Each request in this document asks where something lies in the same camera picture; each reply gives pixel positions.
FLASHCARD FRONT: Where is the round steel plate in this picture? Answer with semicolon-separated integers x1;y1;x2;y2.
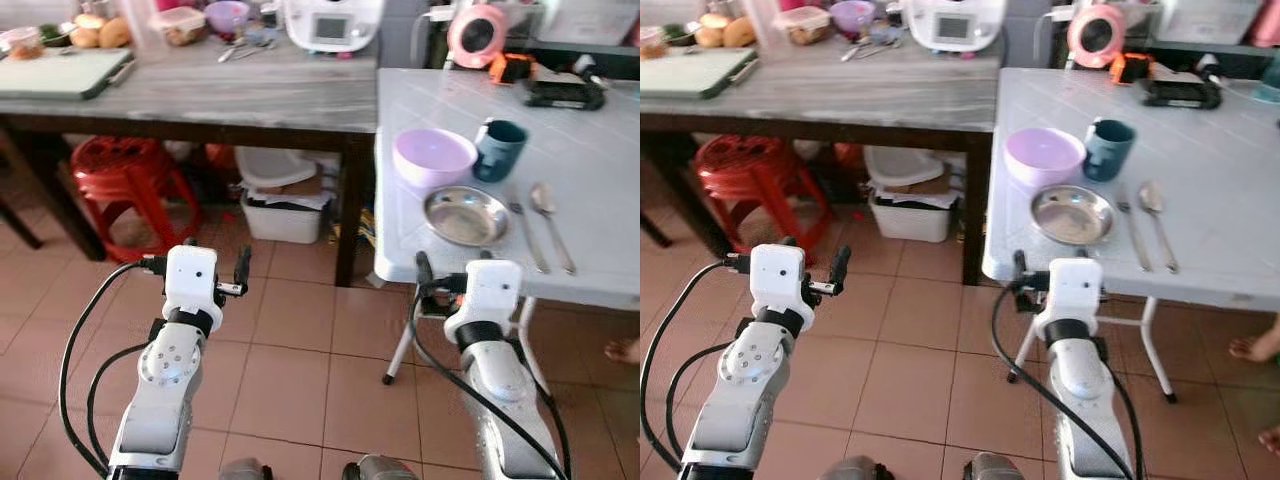
1030;184;1116;248
422;185;510;249

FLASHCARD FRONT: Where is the steel fork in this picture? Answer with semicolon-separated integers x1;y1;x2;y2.
1115;198;1153;274
507;198;550;275

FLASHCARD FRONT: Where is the white plastic bin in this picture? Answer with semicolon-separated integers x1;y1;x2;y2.
868;185;956;244
240;185;336;245

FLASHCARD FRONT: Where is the red plastic stool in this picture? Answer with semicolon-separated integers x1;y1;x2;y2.
68;136;207;264
693;135;831;263

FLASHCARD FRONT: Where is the steel spoon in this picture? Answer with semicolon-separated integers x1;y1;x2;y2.
1138;180;1181;275
529;181;578;276

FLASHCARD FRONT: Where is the white plastic lid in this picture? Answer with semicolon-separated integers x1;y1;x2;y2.
863;145;946;193
235;146;321;193

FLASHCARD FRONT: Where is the large purple plastic bowl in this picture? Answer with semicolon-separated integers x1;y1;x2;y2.
392;128;480;190
1004;127;1088;191

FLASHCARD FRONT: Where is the teal mug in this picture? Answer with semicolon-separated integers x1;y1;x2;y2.
1082;118;1138;184
472;118;530;184

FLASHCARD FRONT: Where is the white folding table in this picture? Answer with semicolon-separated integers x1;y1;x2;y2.
982;67;1280;403
372;67;641;401

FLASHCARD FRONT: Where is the grey-topped dark wooden table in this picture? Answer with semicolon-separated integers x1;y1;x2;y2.
640;38;1004;289
0;38;383;289

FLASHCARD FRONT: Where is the grey left robot knee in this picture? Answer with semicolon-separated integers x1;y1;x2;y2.
218;457;273;480
818;456;881;480

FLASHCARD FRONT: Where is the grey robot knee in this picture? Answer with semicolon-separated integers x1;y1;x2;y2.
218;457;273;480
960;452;1026;480
818;456;881;480
342;454;421;480

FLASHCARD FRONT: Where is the black flat device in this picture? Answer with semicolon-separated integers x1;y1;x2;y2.
1140;55;1224;111
519;55;608;112

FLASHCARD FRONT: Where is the grey right robot knee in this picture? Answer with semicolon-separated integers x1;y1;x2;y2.
960;452;1026;480
342;454;421;480

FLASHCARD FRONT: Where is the orange and black device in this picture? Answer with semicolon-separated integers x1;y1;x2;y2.
488;52;533;85
1110;52;1153;85

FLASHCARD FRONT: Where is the green-rimmed white cutting board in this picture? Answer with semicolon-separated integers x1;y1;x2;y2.
0;47;138;102
640;47;761;101

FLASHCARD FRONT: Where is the clear rectangular food container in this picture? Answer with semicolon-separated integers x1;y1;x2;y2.
775;6;833;47
150;6;209;47

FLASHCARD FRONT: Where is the clear plastic bottle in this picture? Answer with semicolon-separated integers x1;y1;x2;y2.
118;0;167;53
743;0;791;53

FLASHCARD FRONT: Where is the pink round fan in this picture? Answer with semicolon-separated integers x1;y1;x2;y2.
1066;3;1128;70
446;3;510;70

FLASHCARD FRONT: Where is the small purple bowl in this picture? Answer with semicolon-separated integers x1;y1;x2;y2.
204;0;252;37
830;0;877;37

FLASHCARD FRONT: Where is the white kitchen food processor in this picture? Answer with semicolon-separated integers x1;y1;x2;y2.
283;0;387;55
905;0;1008;54

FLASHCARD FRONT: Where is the grey appliance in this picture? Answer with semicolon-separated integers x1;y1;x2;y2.
1158;0;1263;47

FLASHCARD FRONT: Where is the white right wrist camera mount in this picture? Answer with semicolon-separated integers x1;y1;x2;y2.
464;259;525;328
1043;257;1106;323

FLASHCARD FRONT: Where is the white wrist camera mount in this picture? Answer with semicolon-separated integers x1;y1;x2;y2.
749;244;810;319
1043;257;1106;323
163;244;222;320
464;259;525;328

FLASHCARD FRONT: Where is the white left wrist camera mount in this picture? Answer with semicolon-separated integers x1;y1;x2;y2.
749;244;810;319
163;244;222;320

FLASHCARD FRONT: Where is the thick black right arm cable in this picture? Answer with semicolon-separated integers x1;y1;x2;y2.
408;283;553;480
989;278;1138;480

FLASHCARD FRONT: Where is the long black left arm cable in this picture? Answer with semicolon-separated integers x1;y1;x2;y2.
640;254;753;475
57;255;169;477

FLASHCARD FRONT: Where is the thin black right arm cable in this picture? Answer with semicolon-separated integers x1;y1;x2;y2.
510;330;574;479
1098;335;1147;479

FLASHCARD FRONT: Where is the short black left arm cable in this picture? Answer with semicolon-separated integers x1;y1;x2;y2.
86;342;153;471
664;341;739;469

